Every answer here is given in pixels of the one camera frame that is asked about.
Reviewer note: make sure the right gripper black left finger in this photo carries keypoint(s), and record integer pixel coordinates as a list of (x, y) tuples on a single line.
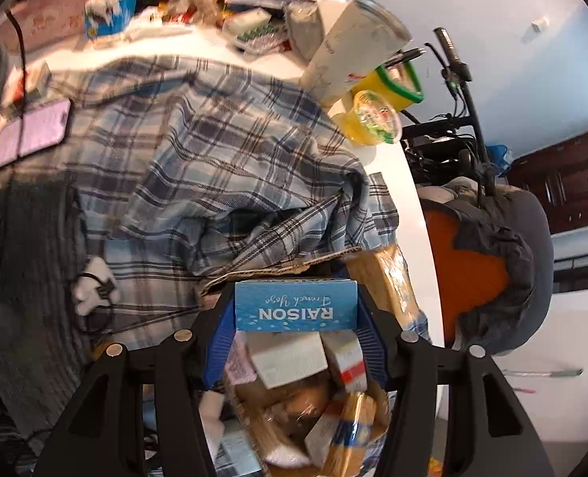
[(101, 431)]

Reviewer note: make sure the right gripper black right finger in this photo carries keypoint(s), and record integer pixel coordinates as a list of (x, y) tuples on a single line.
[(488, 430)]

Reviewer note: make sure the blue Raison cigarette box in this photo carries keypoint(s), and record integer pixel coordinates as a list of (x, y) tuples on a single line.
[(290, 305)]

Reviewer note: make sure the brown cardboard box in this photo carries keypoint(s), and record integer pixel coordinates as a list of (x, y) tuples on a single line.
[(287, 389)]

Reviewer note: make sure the chair with dark jacket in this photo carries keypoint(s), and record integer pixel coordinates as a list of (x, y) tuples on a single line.
[(493, 258)]

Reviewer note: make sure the dark brown entrance door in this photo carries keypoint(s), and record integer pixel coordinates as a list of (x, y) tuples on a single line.
[(558, 177)]

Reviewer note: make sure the blue plaid shirt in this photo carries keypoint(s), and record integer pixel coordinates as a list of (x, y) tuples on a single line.
[(190, 171)]

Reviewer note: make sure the black bicycle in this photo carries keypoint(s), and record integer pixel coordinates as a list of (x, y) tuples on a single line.
[(451, 144)]

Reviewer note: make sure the pink smartphone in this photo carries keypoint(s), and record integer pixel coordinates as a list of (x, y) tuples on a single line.
[(39, 129)]

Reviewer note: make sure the yellow jelly cup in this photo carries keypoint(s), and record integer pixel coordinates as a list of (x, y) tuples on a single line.
[(371, 120)]

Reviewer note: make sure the yellow container green rim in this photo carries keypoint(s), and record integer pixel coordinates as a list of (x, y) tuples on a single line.
[(398, 85)]

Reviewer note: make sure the white tall tumbler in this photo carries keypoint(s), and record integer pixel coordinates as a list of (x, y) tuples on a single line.
[(362, 38)]

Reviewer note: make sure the pink pouch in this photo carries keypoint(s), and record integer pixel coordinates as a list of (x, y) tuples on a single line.
[(44, 22)]

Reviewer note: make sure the white wall switch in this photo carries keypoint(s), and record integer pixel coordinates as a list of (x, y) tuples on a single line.
[(540, 24)]

